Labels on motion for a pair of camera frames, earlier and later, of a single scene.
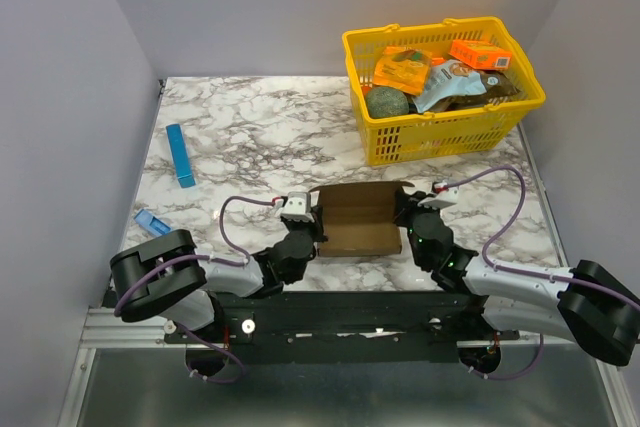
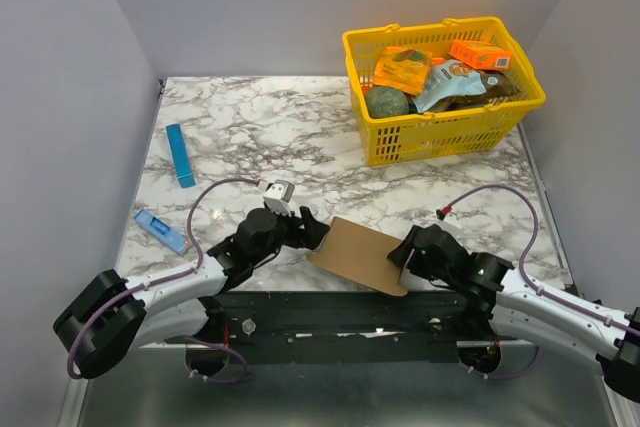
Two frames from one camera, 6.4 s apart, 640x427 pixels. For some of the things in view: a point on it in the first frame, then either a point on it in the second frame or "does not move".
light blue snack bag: x=448 y=79 does not move
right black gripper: x=405 y=212 to x=413 y=252
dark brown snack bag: x=497 y=87 does not move
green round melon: x=383 y=101 does not move
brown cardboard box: x=360 y=218 to x=362 y=253
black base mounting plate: x=343 y=327 does not move
